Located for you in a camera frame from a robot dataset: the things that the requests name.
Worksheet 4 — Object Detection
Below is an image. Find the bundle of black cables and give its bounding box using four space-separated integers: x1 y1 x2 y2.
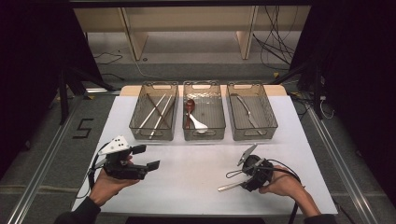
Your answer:
251 6 301 72

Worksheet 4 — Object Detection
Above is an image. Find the person's left hand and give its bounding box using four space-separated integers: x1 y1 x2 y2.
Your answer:
88 155 142 208

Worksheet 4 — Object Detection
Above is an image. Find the hand-held gripper cable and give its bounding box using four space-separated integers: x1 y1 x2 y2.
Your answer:
75 142 110 200
225 158 304 224

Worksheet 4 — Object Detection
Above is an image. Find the right hand-held gripper cable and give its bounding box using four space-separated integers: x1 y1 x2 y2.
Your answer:
225 158 304 224

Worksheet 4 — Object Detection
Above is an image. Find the smoky clear plastic bin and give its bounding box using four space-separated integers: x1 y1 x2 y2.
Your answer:
182 79 227 142
226 80 279 142
128 80 180 142

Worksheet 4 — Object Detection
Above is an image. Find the white floor cable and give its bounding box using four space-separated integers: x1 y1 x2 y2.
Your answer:
134 59 166 80

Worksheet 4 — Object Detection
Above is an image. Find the white ceramic spoon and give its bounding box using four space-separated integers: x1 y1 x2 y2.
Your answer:
186 112 209 134

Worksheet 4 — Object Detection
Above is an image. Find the short white cable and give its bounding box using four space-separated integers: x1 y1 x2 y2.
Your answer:
318 95 336 120

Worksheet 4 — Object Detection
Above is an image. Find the left hand-held gripper cable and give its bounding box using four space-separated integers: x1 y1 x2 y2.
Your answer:
75 142 110 200

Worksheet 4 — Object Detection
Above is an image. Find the brown wooden spoon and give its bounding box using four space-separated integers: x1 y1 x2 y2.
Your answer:
185 98 197 131

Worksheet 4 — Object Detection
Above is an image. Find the aluminium floor rail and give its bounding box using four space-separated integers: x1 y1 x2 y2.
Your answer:
7 101 83 224
305 101 380 224

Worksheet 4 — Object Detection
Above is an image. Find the person's right hand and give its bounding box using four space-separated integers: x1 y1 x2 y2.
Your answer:
258 164 305 198

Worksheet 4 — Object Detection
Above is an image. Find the black floor cable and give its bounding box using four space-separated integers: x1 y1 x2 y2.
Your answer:
92 51 124 66

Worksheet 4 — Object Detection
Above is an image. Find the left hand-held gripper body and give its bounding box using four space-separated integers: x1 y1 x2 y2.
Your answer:
97 134 149 181

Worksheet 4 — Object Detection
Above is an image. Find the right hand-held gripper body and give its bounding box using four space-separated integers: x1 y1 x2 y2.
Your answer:
236 143 276 192

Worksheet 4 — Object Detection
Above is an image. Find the beige wooden desk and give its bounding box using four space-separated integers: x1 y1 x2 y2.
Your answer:
73 6 312 62

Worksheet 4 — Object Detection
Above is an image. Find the black tripod stand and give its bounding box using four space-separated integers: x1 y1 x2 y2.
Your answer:
270 60 325 120
57 63 117 126

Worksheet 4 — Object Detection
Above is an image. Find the dark curtain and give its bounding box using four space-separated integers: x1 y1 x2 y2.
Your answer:
290 0 396 208
0 0 105 178

